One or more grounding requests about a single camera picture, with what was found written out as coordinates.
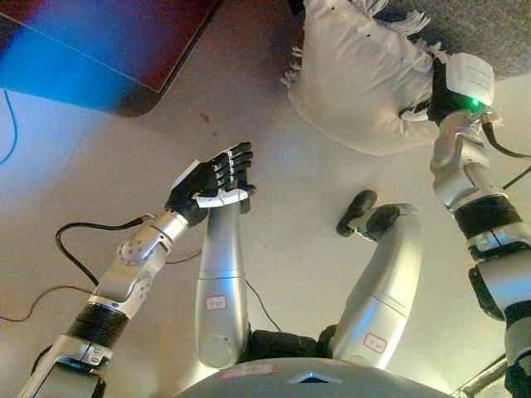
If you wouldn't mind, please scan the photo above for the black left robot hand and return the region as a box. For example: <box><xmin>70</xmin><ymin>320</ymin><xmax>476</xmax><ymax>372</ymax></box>
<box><xmin>163</xmin><ymin>141</ymin><xmax>257</xmax><ymax>228</ymax></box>

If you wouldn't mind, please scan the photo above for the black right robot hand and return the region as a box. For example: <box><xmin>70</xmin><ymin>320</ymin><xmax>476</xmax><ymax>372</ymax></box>
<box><xmin>397</xmin><ymin>51</ymin><xmax>497</xmax><ymax>125</ymax></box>

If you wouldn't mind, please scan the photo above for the white fringed pillow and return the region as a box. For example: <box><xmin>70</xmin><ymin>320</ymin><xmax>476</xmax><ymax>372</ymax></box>
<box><xmin>280</xmin><ymin>0</ymin><xmax>449</xmax><ymax>157</ymax></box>

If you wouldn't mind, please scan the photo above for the grey fabric armchair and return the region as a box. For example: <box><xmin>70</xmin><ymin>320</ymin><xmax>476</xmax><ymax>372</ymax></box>
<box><xmin>290</xmin><ymin>0</ymin><xmax>531</xmax><ymax>82</ymax></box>

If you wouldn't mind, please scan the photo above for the black right robot foot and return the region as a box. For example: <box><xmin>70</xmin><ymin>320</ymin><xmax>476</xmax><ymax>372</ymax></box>
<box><xmin>336</xmin><ymin>189</ymin><xmax>378</xmax><ymax>237</ymax></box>

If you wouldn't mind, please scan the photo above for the reddish wooden cabinet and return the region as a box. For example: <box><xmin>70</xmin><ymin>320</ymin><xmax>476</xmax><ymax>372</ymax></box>
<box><xmin>0</xmin><ymin>0</ymin><xmax>221</xmax><ymax>118</ymax></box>

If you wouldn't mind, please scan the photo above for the black robot waist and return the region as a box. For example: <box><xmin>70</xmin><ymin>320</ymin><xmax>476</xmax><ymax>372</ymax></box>
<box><xmin>244</xmin><ymin>326</ymin><xmax>338</xmax><ymax>362</ymax></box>

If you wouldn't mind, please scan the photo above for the thick black right wrist cable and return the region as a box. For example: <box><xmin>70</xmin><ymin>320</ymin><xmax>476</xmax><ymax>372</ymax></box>
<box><xmin>480</xmin><ymin>111</ymin><xmax>531</xmax><ymax>159</ymax></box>

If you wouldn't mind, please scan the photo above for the thin black floor cable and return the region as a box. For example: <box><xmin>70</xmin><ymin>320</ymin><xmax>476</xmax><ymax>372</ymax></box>
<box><xmin>0</xmin><ymin>89</ymin><xmax>20</xmax><ymax>167</ymax></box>
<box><xmin>0</xmin><ymin>252</ymin><xmax>283</xmax><ymax>332</ymax></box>

